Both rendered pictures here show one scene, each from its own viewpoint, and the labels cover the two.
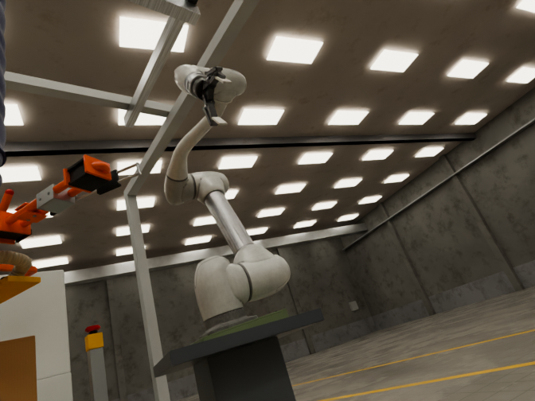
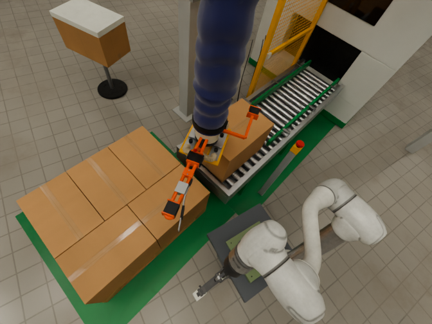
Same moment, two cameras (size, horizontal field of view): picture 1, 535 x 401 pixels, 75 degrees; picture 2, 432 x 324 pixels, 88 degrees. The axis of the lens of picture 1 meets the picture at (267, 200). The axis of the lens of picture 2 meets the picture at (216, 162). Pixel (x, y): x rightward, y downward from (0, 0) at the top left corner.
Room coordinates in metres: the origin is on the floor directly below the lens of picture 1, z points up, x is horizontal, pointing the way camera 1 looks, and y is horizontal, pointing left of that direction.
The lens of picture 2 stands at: (0.82, 0.02, 2.42)
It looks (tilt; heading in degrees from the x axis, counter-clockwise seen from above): 59 degrees down; 75
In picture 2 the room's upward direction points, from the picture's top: 15 degrees clockwise
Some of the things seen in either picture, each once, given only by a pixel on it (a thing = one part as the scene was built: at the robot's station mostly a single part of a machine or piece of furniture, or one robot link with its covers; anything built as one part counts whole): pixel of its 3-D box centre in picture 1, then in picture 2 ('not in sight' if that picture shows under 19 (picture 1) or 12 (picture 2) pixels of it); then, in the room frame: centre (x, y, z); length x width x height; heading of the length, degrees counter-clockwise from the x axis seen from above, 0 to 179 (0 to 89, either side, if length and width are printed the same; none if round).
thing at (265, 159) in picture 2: not in sight; (294, 133); (2.06, 1.56, 0.50); 2.31 x 0.05 x 0.19; 43
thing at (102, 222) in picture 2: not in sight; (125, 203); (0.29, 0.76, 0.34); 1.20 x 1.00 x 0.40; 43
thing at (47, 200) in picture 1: (56, 199); (181, 188); (0.81, 0.54, 1.20); 0.07 x 0.07 x 0.04; 69
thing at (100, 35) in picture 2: not in sight; (93, 32); (-0.24, 2.58, 0.82); 0.60 x 0.40 x 0.40; 151
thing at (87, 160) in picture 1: (87, 174); (171, 209); (0.75, 0.42, 1.20); 0.08 x 0.07 x 0.05; 69
